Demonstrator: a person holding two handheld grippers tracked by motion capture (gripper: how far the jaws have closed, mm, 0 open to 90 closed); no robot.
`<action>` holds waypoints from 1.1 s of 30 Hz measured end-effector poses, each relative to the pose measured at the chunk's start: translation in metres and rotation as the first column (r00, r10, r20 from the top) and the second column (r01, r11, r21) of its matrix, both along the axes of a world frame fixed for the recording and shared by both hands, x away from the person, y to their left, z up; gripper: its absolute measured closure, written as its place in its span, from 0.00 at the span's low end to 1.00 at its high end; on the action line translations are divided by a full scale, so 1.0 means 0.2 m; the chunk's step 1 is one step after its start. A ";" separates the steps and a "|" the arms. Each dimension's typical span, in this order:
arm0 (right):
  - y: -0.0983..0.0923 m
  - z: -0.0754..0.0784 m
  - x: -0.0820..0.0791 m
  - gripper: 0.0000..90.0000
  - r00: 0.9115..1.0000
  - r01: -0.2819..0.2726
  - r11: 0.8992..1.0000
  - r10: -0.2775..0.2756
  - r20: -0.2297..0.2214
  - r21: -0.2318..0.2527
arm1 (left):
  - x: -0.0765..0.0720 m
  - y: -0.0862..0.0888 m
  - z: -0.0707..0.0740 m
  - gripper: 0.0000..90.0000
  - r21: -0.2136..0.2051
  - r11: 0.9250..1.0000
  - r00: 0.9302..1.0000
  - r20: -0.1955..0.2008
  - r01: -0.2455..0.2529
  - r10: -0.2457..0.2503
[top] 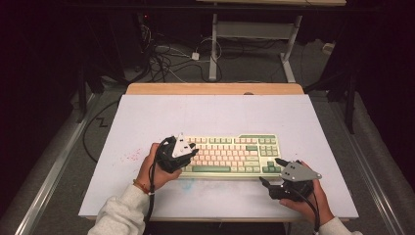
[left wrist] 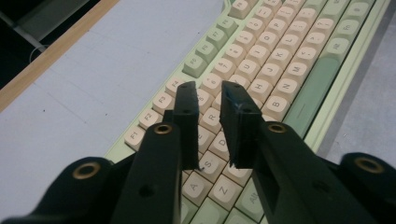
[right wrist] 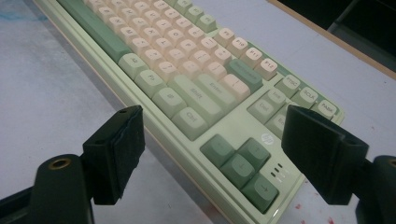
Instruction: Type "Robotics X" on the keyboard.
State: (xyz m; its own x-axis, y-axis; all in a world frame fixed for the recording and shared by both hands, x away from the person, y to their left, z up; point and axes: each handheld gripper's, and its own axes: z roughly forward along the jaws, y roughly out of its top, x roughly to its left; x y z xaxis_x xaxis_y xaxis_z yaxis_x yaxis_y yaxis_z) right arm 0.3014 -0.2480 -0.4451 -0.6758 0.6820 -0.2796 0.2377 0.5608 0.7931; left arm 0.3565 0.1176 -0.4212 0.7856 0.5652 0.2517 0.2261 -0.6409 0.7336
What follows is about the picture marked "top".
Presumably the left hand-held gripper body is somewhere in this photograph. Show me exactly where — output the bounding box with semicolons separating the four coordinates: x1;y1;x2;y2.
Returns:
156;132;197;174

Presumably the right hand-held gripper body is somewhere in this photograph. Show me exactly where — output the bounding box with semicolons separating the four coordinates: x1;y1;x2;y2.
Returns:
268;161;323;202

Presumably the cream and green keyboard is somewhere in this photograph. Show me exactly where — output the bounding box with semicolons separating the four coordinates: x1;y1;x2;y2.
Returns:
177;133;286;181

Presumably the person's right hand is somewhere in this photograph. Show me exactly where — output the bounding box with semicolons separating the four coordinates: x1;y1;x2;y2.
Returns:
279;161;336;226

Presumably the person's left hand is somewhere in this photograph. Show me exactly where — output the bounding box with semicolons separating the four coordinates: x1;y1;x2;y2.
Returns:
134;142;183;194

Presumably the white table mat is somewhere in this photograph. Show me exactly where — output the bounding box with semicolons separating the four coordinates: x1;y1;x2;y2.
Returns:
78;94;359;219

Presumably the black metal stand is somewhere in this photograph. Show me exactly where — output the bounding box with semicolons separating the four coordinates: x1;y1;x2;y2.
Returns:
76;65;106;124
304;65;358;135

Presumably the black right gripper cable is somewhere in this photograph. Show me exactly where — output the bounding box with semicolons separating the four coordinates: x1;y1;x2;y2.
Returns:
290;187;321;235

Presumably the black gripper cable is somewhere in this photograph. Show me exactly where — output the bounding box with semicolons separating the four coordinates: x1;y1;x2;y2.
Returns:
290;187;321;235
143;135;177;229

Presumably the orange bracelet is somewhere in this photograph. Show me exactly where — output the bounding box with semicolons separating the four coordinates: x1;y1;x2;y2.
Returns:
132;178;155;196

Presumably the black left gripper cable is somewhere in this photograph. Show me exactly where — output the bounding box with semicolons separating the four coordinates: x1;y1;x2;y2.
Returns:
143;135;177;229

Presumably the metal floor rail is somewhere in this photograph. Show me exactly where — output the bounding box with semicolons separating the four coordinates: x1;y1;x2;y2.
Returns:
326;97;405;235
13;93;99;235

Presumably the tangle of floor cables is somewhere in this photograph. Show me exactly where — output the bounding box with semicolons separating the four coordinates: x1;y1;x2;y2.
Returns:
136;13;223;84

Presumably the black floor cable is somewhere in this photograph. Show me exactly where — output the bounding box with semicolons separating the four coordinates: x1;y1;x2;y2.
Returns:
81;99;120;165

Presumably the white metal desk frame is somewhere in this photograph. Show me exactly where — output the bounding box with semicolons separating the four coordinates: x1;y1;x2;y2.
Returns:
195;0;347;83

